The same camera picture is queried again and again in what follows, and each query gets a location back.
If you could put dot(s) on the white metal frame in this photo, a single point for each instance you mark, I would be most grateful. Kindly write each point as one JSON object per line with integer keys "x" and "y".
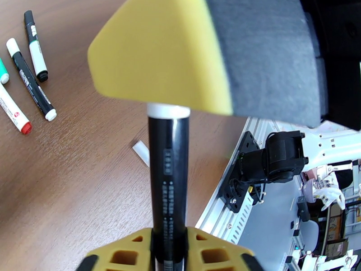
{"x": 324, "y": 137}

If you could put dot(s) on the patterned cloth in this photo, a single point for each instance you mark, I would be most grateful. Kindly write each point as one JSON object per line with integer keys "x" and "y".
{"x": 324, "y": 188}

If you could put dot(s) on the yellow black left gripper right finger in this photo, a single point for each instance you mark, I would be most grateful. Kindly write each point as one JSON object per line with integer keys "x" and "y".
{"x": 214, "y": 250}

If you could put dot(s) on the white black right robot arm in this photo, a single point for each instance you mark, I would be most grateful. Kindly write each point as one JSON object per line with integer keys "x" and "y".
{"x": 279, "y": 157}

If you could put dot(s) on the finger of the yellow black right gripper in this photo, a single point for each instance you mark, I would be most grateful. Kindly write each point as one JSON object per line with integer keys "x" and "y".
{"x": 174, "y": 52}

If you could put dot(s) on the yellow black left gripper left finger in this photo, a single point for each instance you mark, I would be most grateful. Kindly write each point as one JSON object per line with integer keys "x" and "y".
{"x": 124, "y": 250}

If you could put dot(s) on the green pen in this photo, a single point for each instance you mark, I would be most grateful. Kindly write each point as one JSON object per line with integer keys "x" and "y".
{"x": 2, "y": 71}

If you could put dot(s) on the thick white red marker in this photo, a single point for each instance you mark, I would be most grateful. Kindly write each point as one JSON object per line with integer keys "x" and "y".
{"x": 12, "y": 112}

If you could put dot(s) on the cardboard box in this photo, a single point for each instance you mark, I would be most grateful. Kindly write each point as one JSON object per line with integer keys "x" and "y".
{"x": 337, "y": 247}

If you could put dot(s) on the black and white marker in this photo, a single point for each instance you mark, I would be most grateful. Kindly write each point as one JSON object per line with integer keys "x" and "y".
{"x": 36, "y": 52}

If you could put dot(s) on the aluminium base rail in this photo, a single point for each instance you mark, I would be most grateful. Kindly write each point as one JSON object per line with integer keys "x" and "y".
{"x": 217, "y": 213}

